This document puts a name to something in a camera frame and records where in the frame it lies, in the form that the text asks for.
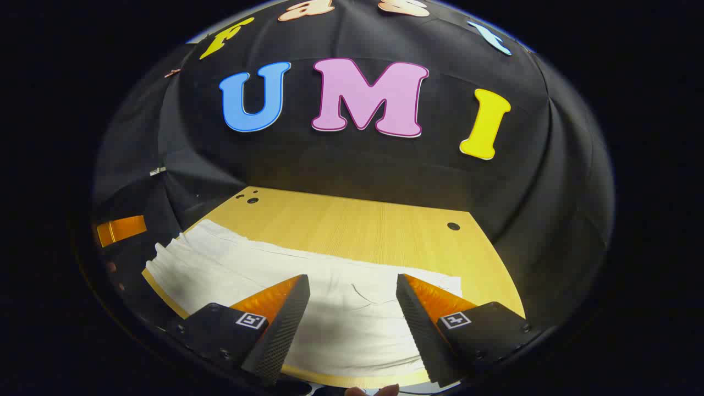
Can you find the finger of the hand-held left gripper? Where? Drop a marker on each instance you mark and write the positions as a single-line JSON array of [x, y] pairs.
[[121, 230]]

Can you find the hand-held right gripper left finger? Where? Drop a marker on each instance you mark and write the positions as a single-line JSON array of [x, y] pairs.
[[286, 324]]

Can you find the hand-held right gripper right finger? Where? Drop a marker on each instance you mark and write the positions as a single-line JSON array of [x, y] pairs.
[[421, 330]]

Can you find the white jeans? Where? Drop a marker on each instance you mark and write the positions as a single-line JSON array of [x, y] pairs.
[[341, 308]]

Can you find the silver metal clip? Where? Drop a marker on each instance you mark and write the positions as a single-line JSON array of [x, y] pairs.
[[157, 171]]

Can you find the black backdrop cloth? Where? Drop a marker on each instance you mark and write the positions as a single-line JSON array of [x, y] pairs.
[[385, 176]]

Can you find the copper metal clip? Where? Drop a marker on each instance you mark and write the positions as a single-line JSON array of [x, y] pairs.
[[172, 72]]

